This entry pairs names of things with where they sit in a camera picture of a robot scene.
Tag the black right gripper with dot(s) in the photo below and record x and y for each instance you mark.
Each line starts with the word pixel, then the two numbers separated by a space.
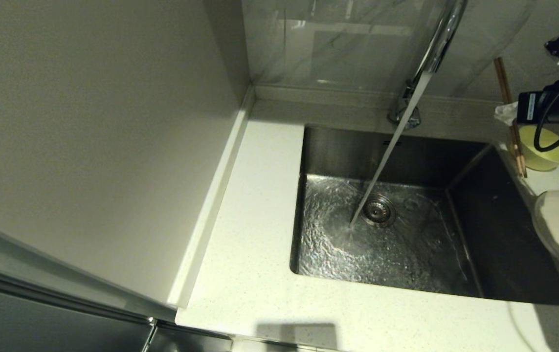
pixel 526 107

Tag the yellow-green bowl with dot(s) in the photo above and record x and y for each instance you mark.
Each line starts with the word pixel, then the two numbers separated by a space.
pixel 548 156

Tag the grey cabinet door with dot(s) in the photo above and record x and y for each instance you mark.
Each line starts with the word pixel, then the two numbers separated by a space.
pixel 39 322

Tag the round metal drain strainer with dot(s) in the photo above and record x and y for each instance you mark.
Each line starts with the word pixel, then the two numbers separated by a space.
pixel 379 210

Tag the stainless steel sink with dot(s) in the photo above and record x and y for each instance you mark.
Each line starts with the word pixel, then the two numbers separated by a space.
pixel 504 254

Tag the chrome faucet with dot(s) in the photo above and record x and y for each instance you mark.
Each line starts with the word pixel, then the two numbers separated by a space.
pixel 438 49

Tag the white counter upstand strip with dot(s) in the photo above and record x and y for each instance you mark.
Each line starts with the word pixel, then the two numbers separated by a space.
pixel 211 205

